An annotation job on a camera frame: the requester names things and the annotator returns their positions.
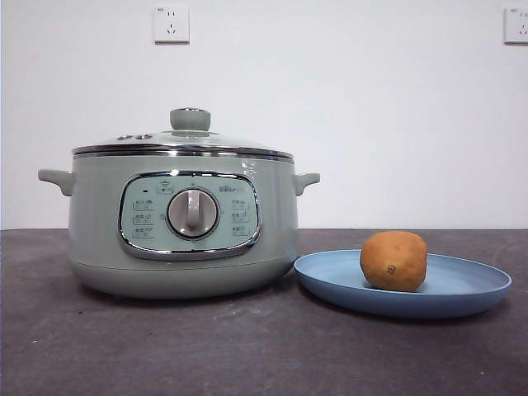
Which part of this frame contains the glass lid with green knob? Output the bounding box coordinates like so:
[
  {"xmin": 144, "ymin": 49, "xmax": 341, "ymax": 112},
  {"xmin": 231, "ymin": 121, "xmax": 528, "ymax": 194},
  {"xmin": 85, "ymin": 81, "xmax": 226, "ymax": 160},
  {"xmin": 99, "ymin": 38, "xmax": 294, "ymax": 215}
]
[{"xmin": 72, "ymin": 106, "xmax": 295, "ymax": 160}]

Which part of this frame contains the brown potato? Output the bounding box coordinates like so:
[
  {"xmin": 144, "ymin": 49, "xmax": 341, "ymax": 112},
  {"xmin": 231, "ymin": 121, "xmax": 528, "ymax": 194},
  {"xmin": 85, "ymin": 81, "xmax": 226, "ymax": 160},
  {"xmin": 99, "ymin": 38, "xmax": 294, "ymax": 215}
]
[{"xmin": 360, "ymin": 230, "xmax": 428, "ymax": 293}]

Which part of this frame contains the blue round plate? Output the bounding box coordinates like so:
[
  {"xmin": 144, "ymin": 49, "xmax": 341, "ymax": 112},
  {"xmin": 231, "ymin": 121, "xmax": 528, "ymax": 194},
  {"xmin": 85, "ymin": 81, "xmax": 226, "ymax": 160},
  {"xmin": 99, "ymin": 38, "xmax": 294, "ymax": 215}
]
[{"xmin": 293, "ymin": 248, "xmax": 513, "ymax": 319}]

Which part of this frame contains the pale green electric steamer pot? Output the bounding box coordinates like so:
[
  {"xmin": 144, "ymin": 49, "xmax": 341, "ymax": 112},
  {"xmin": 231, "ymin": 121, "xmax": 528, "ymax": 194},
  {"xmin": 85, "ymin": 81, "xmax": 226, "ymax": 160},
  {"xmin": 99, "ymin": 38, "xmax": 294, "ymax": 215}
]
[{"xmin": 36, "ymin": 152, "xmax": 321, "ymax": 299}]

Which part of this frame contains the white wall socket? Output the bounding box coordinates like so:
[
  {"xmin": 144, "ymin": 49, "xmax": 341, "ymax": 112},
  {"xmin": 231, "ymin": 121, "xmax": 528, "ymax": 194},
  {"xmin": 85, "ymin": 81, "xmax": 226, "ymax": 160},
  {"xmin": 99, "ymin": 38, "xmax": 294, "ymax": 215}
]
[
  {"xmin": 503, "ymin": 6, "xmax": 528, "ymax": 45},
  {"xmin": 154, "ymin": 5, "xmax": 191, "ymax": 45}
]

